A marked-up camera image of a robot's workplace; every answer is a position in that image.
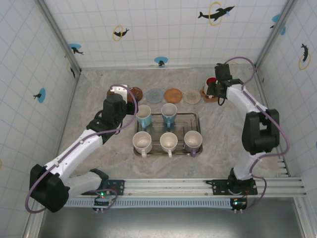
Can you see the white cup red inside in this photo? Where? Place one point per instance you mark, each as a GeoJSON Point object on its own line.
{"type": "Point", "coordinates": [210, 80]}

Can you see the plain brown wooden coaster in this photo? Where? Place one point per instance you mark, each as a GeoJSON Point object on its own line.
{"type": "Point", "coordinates": [109, 92]}

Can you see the paw shaped wooden coaster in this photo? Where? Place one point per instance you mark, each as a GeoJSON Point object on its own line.
{"type": "Point", "coordinates": [210, 100]}

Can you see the brown wooden coaster white marks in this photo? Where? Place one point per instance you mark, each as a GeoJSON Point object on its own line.
{"type": "Point", "coordinates": [137, 93]}

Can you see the light blue cup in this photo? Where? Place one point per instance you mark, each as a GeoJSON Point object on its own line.
{"type": "Point", "coordinates": [143, 112]}

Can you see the multicolour woven coaster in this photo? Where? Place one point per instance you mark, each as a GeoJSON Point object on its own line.
{"type": "Point", "coordinates": [192, 96]}

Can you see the white ceramic cup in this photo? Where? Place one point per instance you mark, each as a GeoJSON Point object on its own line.
{"type": "Point", "coordinates": [169, 141]}
{"type": "Point", "coordinates": [142, 141]}

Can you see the grey blue woven coaster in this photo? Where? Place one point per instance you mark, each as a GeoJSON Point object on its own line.
{"type": "Point", "coordinates": [154, 95]}

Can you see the orange rattan coaster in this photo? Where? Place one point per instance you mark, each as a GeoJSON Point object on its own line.
{"type": "Point", "coordinates": [173, 95]}

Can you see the blue floral cup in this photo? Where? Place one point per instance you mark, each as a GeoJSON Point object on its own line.
{"type": "Point", "coordinates": [169, 111]}

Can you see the purple cup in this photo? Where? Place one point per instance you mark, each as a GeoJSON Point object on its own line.
{"type": "Point", "coordinates": [193, 140]}

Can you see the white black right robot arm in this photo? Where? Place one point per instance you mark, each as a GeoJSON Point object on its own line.
{"type": "Point", "coordinates": [260, 131]}

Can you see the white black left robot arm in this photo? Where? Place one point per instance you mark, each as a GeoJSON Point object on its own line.
{"type": "Point", "coordinates": [71, 153]}

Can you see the metal tray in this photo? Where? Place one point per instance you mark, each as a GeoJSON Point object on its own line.
{"type": "Point", "coordinates": [185, 121]}

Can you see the blue circle seal sticker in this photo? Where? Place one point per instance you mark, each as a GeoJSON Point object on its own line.
{"type": "Point", "coordinates": [161, 60]}

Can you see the blue circle shark sticker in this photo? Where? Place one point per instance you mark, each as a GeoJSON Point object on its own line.
{"type": "Point", "coordinates": [75, 47]}

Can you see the blue circle fish sticker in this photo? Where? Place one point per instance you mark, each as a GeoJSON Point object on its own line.
{"type": "Point", "coordinates": [40, 95]}

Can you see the small blue sticker piece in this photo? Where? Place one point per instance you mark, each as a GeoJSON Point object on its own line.
{"type": "Point", "coordinates": [283, 31]}

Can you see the blue sticker with black animal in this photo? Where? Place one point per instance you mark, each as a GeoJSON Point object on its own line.
{"type": "Point", "coordinates": [276, 17]}

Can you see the grey metal panel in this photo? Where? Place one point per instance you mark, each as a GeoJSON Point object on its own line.
{"type": "Point", "coordinates": [173, 223]}

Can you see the aluminium frame rail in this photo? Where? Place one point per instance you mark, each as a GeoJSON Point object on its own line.
{"type": "Point", "coordinates": [67, 119]}
{"type": "Point", "coordinates": [284, 171]}
{"type": "Point", "coordinates": [173, 67]}

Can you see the aluminium corner post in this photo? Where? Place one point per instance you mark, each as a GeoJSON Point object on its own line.
{"type": "Point", "coordinates": [269, 44]}
{"type": "Point", "coordinates": [60, 37]}

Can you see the wide aluminium base rail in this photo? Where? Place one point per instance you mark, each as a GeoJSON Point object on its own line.
{"type": "Point", "coordinates": [168, 184]}

